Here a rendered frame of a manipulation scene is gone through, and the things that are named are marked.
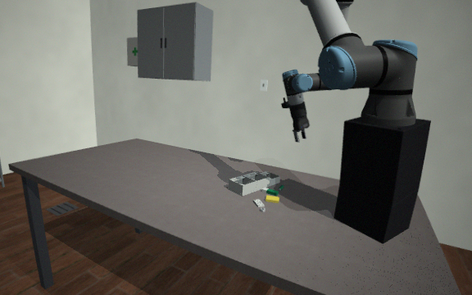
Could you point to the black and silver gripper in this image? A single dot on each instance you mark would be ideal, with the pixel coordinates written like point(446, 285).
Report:
point(297, 108)

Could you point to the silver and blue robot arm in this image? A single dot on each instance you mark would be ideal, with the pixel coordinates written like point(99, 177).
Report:
point(387, 67)

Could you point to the yellow block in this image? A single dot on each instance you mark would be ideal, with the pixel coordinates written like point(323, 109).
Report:
point(272, 199)

